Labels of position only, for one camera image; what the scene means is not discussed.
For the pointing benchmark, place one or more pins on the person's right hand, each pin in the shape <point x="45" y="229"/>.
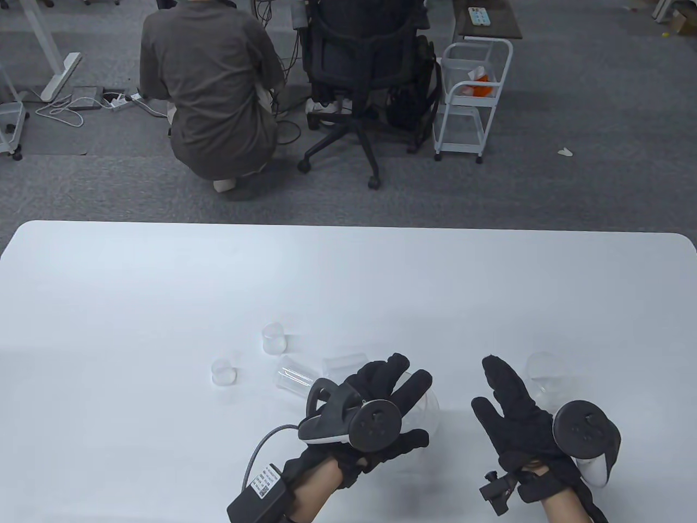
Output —
<point x="517" y="430"/>

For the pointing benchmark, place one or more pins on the person's left hand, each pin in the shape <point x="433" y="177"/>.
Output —
<point x="381" y="381"/>

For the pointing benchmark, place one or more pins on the medium clear plastic beaker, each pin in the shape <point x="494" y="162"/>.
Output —
<point x="340" y="366"/>

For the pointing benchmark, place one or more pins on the largest clear plastic beaker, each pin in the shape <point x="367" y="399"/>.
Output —
<point x="431" y="408"/>

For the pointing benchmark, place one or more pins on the medium-large clear plastic beaker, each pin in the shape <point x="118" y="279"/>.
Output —
<point x="550" y="376"/>

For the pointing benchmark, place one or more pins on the small clear plastic beaker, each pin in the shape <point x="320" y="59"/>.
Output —
<point x="291" y="375"/>

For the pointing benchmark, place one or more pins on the tiny clear plastic beaker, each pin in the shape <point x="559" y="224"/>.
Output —
<point x="274" y="340"/>

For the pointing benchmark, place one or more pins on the tiniest clear plastic beaker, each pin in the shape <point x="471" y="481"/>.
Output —
<point x="223" y="373"/>

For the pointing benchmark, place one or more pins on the person's left forearm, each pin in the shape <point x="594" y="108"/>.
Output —
<point x="318" y="496"/>

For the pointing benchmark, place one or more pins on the person's right forearm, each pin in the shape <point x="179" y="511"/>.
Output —
<point x="561" y="509"/>

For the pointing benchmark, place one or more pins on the black white tracking controller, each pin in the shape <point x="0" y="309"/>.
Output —
<point x="585" y="430"/>
<point x="375" y="425"/>

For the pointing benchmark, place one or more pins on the black wrist sensor box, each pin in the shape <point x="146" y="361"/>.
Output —
<point x="256" y="498"/>

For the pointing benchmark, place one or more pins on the white rolling cart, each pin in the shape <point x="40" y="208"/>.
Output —
<point x="457" y="148"/>

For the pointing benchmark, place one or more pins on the black backpack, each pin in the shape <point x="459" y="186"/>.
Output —
<point x="408" y="106"/>

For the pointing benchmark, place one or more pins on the orange packet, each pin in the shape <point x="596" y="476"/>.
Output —
<point x="482" y="87"/>

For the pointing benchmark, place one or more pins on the black office chair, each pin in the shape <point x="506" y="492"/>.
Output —
<point x="354" y="57"/>

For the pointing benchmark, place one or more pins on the grey power box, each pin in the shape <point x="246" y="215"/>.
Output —
<point x="300" y="13"/>

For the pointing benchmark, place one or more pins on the white remote control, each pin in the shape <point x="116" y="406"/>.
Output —
<point x="479" y="16"/>

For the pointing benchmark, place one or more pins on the dark wooden side table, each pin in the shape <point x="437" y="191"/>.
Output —
<point x="503" y="22"/>

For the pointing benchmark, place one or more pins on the grey floor socket box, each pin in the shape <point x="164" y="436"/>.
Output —
<point x="87" y="92"/>

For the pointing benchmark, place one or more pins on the cardboard box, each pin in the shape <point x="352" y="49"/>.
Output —
<point x="678" y="22"/>

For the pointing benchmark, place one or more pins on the white plastic trolley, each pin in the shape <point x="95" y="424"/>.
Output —
<point x="11" y="111"/>

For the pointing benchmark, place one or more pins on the white desk leg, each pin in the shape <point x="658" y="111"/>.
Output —
<point x="46" y="49"/>

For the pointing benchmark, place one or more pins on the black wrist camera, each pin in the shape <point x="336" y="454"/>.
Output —
<point x="498" y="493"/>

